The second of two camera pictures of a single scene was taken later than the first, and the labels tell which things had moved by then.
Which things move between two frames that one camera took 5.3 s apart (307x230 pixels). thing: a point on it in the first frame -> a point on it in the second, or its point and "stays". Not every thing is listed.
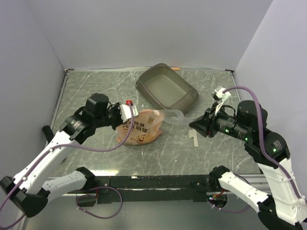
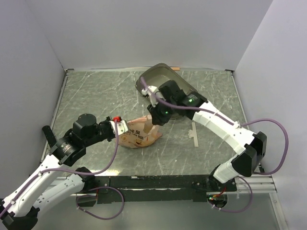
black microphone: x=48 y=133 stays
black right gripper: x=204 y=124 -> x=158 y=118
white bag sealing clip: x=193 y=133 stays
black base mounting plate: x=110 y=189 stays
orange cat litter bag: x=146 y=128 stays
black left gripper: x=120 y=121 -> x=107 y=121
